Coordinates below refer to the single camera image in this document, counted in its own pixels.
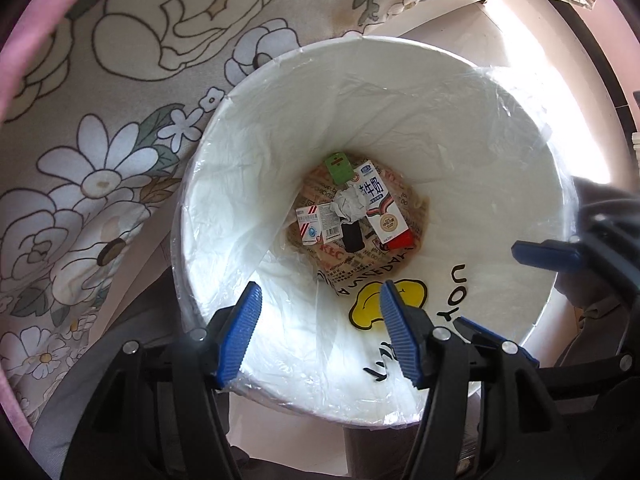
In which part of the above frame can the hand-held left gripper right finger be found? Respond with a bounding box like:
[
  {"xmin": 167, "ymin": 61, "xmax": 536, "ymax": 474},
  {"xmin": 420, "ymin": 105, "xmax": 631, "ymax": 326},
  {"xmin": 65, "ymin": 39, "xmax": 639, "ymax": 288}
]
[{"xmin": 379, "ymin": 280, "xmax": 581, "ymax": 480}]

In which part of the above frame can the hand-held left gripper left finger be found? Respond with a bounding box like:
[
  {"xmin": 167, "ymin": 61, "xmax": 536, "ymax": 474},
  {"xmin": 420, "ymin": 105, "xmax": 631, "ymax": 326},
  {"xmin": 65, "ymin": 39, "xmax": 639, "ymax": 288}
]
[{"xmin": 60, "ymin": 282, "xmax": 264, "ymax": 480}]

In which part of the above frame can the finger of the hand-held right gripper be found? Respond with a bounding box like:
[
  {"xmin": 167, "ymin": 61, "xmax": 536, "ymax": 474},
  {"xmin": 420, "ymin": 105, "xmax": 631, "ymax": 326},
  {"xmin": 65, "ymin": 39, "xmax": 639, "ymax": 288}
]
[
  {"xmin": 455, "ymin": 316, "xmax": 640, "ymax": 391},
  {"xmin": 511, "ymin": 215, "xmax": 640, "ymax": 292}
]

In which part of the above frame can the black foam cylinder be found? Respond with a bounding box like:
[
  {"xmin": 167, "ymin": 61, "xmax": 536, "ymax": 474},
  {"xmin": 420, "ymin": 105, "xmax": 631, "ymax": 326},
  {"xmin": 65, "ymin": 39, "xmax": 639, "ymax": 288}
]
[{"xmin": 340, "ymin": 220, "xmax": 365, "ymax": 254}]

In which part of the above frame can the white milk carton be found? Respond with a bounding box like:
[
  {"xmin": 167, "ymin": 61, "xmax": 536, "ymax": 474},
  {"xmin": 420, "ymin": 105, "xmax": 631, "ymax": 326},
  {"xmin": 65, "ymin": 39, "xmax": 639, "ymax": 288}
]
[{"xmin": 356, "ymin": 160, "xmax": 407, "ymax": 242}]

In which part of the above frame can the white round trash bin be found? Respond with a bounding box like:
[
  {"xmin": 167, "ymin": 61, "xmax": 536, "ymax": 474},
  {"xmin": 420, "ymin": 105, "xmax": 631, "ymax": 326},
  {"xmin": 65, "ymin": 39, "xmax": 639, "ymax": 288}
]
[{"xmin": 170, "ymin": 35, "xmax": 577, "ymax": 429}]

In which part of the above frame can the printed brown paper bag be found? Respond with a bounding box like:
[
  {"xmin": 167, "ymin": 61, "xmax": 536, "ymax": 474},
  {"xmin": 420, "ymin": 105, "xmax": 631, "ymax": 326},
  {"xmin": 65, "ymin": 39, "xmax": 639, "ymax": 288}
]
[{"xmin": 287, "ymin": 160, "xmax": 432, "ymax": 302}]

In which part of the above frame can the white and red medicine box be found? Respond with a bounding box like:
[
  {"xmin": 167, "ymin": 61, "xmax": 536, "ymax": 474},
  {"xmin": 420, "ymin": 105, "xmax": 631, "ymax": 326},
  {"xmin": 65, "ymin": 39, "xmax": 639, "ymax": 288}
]
[{"xmin": 296, "ymin": 202, "xmax": 344, "ymax": 246}]

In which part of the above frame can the crumpled white paper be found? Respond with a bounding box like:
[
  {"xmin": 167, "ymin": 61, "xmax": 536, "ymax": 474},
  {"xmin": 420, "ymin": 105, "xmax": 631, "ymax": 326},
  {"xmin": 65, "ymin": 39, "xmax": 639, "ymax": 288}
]
[{"xmin": 330, "ymin": 185, "xmax": 371, "ymax": 224}]

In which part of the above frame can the green paper card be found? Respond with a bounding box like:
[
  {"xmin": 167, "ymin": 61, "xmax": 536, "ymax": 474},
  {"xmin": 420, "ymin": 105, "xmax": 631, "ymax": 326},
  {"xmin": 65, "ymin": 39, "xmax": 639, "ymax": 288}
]
[{"xmin": 324, "ymin": 152, "xmax": 354, "ymax": 186}]

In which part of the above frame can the floral bed sheet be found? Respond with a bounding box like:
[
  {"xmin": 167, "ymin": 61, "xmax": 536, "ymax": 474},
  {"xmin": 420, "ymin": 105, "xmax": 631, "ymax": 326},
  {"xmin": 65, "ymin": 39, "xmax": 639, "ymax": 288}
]
[{"xmin": 0, "ymin": 0, "xmax": 601, "ymax": 426}]

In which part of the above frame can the clear plastic bin liner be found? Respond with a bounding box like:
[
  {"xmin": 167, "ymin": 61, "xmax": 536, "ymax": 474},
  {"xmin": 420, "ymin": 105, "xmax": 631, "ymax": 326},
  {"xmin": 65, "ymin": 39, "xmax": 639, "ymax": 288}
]
[{"xmin": 172, "ymin": 47, "xmax": 576, "ymax": 428}]

